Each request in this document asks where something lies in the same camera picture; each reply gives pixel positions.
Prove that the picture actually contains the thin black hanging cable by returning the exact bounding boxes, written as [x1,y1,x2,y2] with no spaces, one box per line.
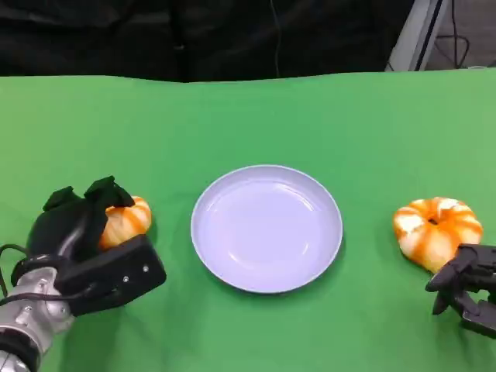
[270,0,283,78]

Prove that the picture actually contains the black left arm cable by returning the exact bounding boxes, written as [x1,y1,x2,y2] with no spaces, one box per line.
[0,243,100,308]

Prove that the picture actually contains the black floor cables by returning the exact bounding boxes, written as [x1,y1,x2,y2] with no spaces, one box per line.
[433,0,487,70]

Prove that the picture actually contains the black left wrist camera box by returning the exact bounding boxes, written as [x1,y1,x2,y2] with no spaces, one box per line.
[55,233,168,318]

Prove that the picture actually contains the grey metal frame post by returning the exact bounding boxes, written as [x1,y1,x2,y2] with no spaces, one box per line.
[384,0,453,72]

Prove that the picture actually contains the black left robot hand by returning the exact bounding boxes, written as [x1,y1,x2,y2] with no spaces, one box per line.
[26,175,136,264]

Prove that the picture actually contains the black backdrop cloth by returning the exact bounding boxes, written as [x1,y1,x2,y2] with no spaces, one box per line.
[0,0,415,84]

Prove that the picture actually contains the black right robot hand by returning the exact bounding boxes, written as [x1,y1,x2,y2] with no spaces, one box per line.
[425,243,496,339]

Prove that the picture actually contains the orange and white bread roll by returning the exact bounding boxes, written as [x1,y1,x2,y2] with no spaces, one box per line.
[98,195,153,251]
[392,196,484,273]

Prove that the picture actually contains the lilac plate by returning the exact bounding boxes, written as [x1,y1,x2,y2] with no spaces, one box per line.
[189,164,344,295]

